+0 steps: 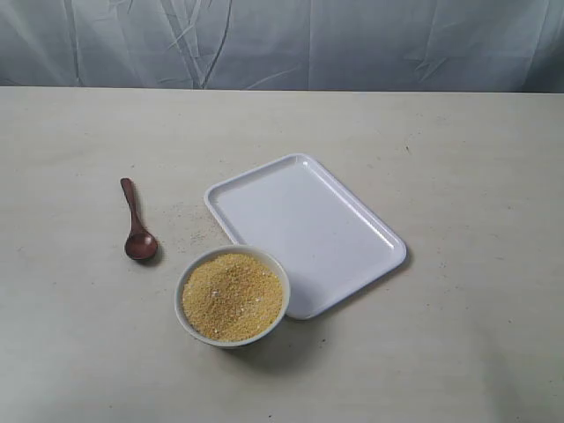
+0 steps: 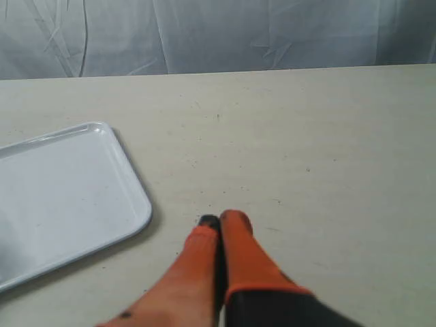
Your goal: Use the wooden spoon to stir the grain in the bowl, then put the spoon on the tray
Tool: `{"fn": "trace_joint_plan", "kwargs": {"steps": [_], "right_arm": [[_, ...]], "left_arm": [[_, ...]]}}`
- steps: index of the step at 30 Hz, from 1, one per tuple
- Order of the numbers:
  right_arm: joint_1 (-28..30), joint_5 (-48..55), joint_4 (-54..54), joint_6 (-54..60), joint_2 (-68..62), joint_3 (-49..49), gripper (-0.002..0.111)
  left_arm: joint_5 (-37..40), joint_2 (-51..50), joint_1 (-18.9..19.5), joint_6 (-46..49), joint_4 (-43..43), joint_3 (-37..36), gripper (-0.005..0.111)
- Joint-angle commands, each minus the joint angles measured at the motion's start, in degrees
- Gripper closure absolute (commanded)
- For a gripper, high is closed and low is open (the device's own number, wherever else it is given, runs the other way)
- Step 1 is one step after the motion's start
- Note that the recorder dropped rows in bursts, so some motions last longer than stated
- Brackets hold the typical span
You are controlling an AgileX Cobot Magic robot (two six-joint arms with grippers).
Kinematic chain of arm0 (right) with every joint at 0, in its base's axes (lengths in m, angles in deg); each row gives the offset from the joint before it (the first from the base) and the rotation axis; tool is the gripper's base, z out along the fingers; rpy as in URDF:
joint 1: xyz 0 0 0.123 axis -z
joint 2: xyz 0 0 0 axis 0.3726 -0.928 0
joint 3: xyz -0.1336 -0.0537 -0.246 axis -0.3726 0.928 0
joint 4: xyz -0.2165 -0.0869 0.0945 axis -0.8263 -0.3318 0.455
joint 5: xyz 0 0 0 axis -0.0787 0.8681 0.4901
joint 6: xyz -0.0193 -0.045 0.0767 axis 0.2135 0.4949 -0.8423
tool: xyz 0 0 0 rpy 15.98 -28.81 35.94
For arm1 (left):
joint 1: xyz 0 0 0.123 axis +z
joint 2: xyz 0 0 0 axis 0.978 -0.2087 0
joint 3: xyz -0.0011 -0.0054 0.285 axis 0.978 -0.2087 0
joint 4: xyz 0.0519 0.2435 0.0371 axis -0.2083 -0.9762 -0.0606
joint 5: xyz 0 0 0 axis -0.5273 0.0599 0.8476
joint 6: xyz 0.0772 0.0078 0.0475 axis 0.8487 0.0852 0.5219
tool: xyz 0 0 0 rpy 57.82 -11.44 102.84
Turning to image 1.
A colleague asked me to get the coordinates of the brown wooden spoon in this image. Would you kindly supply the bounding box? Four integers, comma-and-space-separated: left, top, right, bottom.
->
120, 178, 159, 261

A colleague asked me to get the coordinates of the brown granular powder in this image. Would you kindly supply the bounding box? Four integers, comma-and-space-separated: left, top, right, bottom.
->
180, 253, 286, 342

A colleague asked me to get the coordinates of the grey-white backdrop curtain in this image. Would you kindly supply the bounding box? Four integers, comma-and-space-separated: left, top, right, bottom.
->
1, 1, 563, 93

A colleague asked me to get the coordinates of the white ceramic bowl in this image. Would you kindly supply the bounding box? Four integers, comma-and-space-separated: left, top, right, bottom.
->
174, 245, 291, 349

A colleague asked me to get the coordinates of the white rectangular plastic tray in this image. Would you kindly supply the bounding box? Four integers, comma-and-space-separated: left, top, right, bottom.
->
204, 153, 407, 320

